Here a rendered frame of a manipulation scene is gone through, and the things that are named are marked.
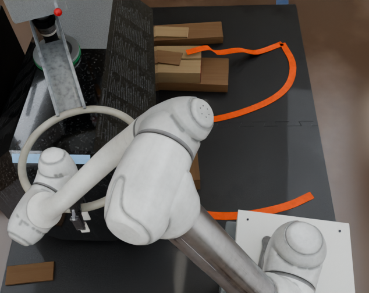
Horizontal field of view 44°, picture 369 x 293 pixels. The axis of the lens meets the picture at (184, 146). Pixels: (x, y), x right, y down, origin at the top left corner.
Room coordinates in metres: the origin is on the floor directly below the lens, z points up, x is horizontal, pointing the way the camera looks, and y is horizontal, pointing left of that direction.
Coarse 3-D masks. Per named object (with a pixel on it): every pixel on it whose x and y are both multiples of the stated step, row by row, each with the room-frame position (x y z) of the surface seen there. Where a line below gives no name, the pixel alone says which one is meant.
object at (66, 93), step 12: (60, 24) 1.50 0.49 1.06; (36, 36) 1.45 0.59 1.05; (48, 48) 1.43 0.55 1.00; (60, 48) 1.43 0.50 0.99; (48, 60) 1.37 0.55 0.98; (60, 60) 1.37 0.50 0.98; (48, 72) 1.32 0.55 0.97; (60, 72) 1.32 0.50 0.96; (72, 72) 1.29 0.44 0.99; (48, 84) 1.24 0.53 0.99; (60, 84) 1.27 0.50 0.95; (72, 84) 1.27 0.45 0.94; (60, 96) 1.22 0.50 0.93; (72, 96) 1.22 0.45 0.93; (60, 108) 1.16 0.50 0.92; (72, 108) 1.16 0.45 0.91; (84, 108) 1.14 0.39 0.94
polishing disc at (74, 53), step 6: (60, 36) 1.63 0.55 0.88; (66, 36) 1.63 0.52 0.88; (42, 42) 1.60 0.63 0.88; (66, 42) 1.59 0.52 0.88; (72, 42) 1.58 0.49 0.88; (36, 48) 1.56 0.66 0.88; (72, 48) 1.55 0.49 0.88; (78, 48) 1.54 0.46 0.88; (36, 54) 1.52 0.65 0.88; (72, 54) 1.51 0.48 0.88; (78, 54) 1.51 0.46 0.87; (36, 60) 1.48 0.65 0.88; (72, 60) 1.47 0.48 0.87
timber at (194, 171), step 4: (196, 156) 1.37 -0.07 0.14; (196, 160) 1.34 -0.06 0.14; (192, 164) 1.32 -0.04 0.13; (196, 164) 1.32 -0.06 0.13; (192, 168) 1.29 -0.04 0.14; (196, 168) 1.29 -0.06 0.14; (192, 172) 1.27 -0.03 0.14; (196, 172) 1.26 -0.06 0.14; (192, 176) 1.24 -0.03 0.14; (196, 176) 1.24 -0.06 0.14; (196, 180) 1.21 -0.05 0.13; (196, 184) 1.21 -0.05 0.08; (196, 188) 1.21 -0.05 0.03
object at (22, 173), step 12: (96, 108) 1.14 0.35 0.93; (108, 108) 1.13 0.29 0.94; (48, 120) 1.09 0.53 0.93; (60, 120) 1.10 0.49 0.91; (132, 120) 1.06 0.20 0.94; (36, 132) 1.04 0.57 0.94; (24, 144) 0.98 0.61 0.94; (24, 156) 0.93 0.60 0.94; (24, 168) 0.87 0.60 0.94; (24, 180) 0.81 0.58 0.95; (84, 204) 0.70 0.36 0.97; (96, 204) 0.69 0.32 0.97
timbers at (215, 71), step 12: (168, 24) 2.55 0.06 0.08; (180, 24) 2.54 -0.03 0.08; (192, 24) 2.53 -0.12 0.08; (204, 24) 2.52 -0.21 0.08; (216, 24) 2.52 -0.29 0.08; (192, 36) 2.41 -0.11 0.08; (204, 36) 2.40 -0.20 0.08; (216, 36) 2.40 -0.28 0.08; (204, 60) 2.16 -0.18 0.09; (216, 60) 2.15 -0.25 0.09; (228, 60) 2.14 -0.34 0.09; (204, 72) 2.05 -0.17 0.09; (216, 72) 2.04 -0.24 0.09; (228, 72) 2.04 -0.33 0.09; (168, 84) 1.98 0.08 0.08; (180, 84) 1.97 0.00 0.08; (192, 84) 1.96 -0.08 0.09; (204, 84) 1.95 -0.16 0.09; (216, 84) 1.94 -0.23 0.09
